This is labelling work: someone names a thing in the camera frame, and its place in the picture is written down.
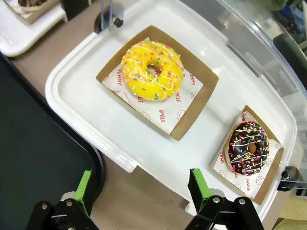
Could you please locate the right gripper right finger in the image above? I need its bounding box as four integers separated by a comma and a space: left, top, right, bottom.
184, 168, 264, 230

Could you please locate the black knob lid stand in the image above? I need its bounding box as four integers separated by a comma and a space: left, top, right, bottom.
94, 0, 125, 34
277, 166, 307, 192

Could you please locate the black padded chair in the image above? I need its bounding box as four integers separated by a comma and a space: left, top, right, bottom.
272, 33, 307, 96

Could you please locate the yellow sprinkle donut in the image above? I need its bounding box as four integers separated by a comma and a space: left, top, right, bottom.
121, 40, 185, 101

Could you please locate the chocolate rainbow sprinkle donut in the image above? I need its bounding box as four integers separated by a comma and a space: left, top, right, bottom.
227, 120, 270, 177

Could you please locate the clear plastic lid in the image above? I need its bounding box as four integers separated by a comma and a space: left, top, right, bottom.
179, 0, 307, 192

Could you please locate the chocolate nut donut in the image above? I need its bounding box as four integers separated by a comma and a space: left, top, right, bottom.
18, 0, 47, 12

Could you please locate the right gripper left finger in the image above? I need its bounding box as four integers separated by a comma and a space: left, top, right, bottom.
26, 169, 99, 230

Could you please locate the white printed paper liner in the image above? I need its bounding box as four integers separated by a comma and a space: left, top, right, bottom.
102, 37, 204, 135
212, 111, 283, 199

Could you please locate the black block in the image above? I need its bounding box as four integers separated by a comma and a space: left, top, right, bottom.
61, 0, 99, 21

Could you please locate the large white plastic container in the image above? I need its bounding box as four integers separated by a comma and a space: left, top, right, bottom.
45, 0, 298, 222

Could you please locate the brown cardboard donut tray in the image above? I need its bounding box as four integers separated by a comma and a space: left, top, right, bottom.
95, 25, 219, 142
3, 0, 60, 24
210, 104, 285, 206

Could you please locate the beige woven mat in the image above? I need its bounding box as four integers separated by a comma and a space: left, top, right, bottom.
273, 194, 307, 230

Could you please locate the dark serving tray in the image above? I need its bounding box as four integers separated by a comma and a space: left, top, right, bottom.
0, 51, 105, 230

